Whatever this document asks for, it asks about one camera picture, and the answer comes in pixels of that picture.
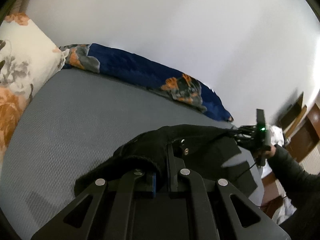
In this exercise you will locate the right hand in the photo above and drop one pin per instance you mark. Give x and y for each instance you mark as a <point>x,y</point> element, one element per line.
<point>269,151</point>

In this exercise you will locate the white floral pillow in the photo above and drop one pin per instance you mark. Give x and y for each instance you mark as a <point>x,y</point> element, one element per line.
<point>29,59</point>

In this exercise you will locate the blue floral blanket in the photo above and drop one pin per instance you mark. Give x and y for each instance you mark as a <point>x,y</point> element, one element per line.
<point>142,72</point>

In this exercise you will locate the white wicker drawer basket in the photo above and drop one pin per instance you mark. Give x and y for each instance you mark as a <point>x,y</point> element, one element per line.
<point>311,163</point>

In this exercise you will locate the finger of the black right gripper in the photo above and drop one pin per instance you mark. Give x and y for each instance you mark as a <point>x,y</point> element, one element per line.
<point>244,129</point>
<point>244,141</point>

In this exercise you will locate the white patterned cloth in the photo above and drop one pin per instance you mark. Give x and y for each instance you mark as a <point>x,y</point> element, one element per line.
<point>276,135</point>

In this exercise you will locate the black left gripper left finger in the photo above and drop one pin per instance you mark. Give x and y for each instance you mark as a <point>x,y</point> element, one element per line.
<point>124,209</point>

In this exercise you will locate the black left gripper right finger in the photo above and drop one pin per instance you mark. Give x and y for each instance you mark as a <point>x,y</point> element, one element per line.
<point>217,209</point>

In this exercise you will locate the brown wooden cabinet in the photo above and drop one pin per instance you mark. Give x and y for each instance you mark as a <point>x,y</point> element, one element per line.
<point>307,136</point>

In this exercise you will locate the grey mesh mattress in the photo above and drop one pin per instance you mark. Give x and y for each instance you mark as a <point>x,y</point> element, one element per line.
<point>74,123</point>

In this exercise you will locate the dark picture frame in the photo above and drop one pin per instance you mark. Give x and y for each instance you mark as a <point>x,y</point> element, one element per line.
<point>289,115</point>

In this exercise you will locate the black pants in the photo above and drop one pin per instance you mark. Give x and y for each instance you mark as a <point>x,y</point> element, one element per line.
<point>204,149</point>

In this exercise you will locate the dark sleeved right forearm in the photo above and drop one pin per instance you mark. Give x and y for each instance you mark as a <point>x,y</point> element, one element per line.
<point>302,189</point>

